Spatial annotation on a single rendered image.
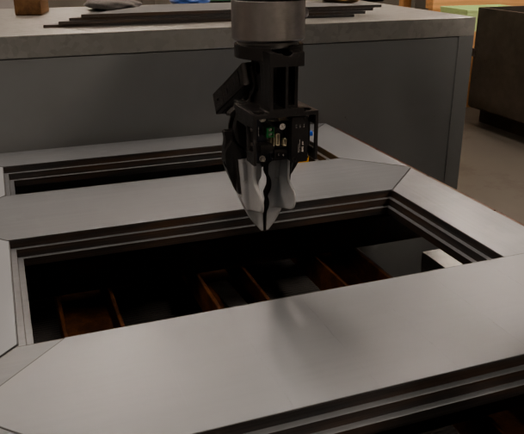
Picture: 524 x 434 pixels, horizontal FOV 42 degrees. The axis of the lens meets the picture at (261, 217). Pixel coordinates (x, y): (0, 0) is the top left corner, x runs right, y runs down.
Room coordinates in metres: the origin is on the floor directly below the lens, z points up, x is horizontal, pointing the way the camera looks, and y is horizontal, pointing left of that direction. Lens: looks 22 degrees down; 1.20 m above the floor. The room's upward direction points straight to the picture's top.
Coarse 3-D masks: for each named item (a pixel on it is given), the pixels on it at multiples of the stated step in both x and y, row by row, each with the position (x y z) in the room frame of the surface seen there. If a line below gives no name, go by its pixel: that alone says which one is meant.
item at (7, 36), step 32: (320, 0) 2.10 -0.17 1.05; (0, 32) 1.30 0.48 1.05; (32, 32) 1.30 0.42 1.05; (64, 32) 1.30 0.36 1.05; (96, 32) 1.30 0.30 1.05; (128, 32) 1.32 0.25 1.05; (160, 32) 1.34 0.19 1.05; (192, 32) 1.36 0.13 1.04; (224, 32) 1.38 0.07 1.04; (320, 32) 1.46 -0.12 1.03; (352, 32) 1.48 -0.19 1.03; (384, 32) 1.51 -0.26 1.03; (416, 32) 1.54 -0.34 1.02; (448, 32) 1.57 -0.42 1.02
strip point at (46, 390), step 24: (48, 360) 0.53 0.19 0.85; (72, 360) 0.53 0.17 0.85; (24, 384) 0.49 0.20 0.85; (48, 384) 0.49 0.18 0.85; (72, 384) 0.49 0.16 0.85; (0, 408) 0.46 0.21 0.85; (24, 408) 0.46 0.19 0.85; (48, 408) 0.46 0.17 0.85; (72, 408) 0.46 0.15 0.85; (24, 432) 0.43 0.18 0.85; (48, 432) 0.43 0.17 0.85; (72, 432) 0.43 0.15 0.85
